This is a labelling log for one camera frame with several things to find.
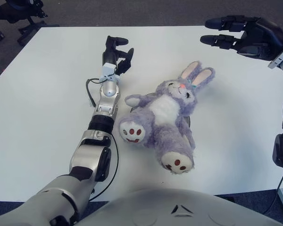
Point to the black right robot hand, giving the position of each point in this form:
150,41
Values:
257,35

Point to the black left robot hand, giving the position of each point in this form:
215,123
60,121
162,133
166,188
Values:
110,55

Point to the purple plush bunny doll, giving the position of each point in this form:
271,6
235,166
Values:
165,110

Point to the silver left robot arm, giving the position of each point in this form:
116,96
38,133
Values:
101,113

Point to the white plate black rim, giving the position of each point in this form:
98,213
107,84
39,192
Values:
188,121

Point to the black office chair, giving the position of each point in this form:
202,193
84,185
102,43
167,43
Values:
4,11

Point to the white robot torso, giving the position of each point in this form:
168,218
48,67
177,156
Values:
143,212

